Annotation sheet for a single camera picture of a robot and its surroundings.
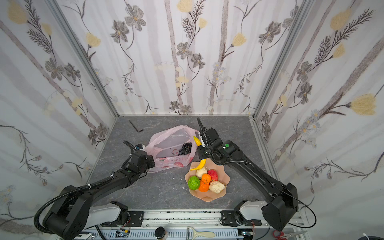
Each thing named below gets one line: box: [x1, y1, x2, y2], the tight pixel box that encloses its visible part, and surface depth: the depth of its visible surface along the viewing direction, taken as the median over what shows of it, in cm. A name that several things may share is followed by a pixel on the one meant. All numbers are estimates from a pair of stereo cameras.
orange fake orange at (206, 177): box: [201, 173, 212, 184], surface depth 80 cm
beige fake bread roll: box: [209, 181, 226, 194], surface depth 80 cm
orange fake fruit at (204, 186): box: [199, 179, 210, 192], surface depth 81 cm
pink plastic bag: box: [145, 125, 200, 173], surface depth 93 cm
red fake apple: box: [207, 169, 219, 181], surface depth 85 cm
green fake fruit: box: [188, 176, 200, 191], surface depth 79 cm
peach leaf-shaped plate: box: [185, 158, 230, 203], surface depth 83 cm
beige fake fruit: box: [195, 166, 208, 178], surface depth 86 cm
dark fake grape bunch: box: [178, 142, 193, 156], surface depth 99 cm
